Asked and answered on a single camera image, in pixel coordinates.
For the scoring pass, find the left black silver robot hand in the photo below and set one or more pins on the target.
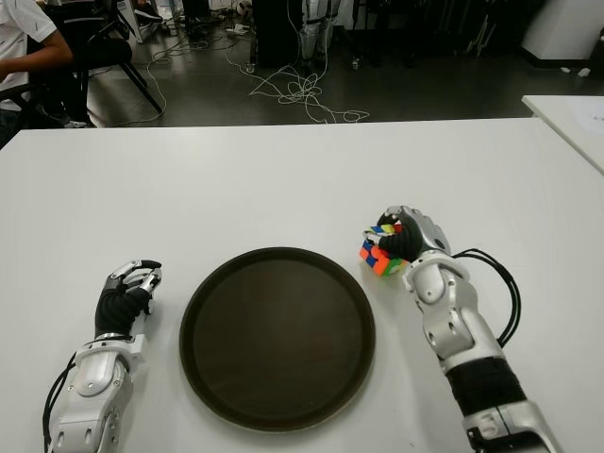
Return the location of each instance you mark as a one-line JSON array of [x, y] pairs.
[[115, 309]]

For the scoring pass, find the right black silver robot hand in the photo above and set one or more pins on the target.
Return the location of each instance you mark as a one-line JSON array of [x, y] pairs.
[[420, 236]]

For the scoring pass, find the multicoloured Rubik's cube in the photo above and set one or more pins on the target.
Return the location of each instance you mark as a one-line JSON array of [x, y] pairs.
[[377, 259]]

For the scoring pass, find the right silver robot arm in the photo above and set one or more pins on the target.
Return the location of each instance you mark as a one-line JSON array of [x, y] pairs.
[[453, 321]]

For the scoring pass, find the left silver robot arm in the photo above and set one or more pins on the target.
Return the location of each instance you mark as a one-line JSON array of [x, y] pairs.
[[94, 373]]

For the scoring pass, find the dark brown round plate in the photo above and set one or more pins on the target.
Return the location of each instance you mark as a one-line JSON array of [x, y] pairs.
[[278, 340]]

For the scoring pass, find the white side table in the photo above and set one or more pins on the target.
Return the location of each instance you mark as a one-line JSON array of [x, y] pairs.
[[571, 122]]

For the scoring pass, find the dark wheeled rack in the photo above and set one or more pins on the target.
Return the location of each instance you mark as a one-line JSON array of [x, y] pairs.
[[377, 33]]

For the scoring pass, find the small white floor object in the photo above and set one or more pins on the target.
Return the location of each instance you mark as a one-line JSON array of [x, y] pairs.
[[583, 72]]

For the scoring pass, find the black cabinet on casters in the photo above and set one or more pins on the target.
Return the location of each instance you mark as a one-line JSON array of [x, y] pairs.
[[276, 33]]

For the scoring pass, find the white cabinet with black base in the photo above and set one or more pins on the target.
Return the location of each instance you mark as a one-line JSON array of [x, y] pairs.
[[561, 28]]

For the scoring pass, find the black office chair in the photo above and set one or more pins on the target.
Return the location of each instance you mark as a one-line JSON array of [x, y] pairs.
[[104, 47]]

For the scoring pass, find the white power strip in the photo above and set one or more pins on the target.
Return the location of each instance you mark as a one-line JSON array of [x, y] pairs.
[[237, 31]]

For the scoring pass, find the seated person in white shirt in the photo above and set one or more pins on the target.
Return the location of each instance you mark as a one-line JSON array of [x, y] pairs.
[[19, 33]]

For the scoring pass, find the grey leaning metal frame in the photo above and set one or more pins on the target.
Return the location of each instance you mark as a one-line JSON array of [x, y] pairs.
[[481, 38]]

